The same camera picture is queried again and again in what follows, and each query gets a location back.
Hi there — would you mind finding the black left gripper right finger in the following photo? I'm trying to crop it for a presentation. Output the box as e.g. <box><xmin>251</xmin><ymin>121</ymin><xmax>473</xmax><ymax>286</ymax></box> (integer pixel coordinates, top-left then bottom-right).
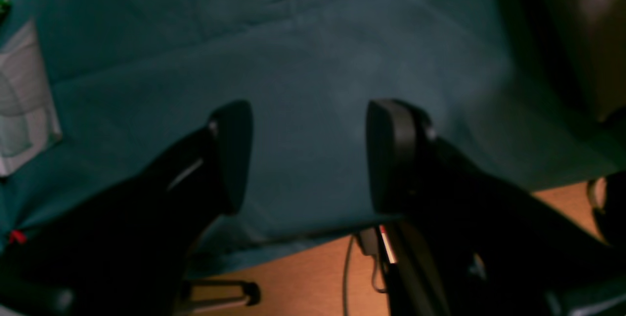
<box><xmin>366</xmin><ymin>98</ymin><xmax>625</xmax><ymax>316</ymax></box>

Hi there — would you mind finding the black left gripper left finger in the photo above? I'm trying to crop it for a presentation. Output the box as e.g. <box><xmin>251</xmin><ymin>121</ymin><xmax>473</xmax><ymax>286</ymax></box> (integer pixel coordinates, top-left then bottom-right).
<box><xmin>1</xmin><ymin>100</ymin><xmax>255</xmax><ymax>316</ymax></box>

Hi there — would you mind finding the dusty pink T-shirt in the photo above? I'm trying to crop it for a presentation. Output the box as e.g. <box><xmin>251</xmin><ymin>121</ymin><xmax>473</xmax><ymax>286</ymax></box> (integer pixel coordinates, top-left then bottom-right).
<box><xmin>538</xmin><ymin>0</ymin><xmax>626</xmax><ymax>122</ymax></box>

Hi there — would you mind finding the blue table cloth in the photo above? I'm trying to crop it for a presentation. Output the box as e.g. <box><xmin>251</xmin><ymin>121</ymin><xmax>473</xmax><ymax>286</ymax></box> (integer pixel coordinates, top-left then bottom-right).
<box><xmin>1</xmin><ymin>0</ymin><xmax>625</xmax><ymax>277</ymax></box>

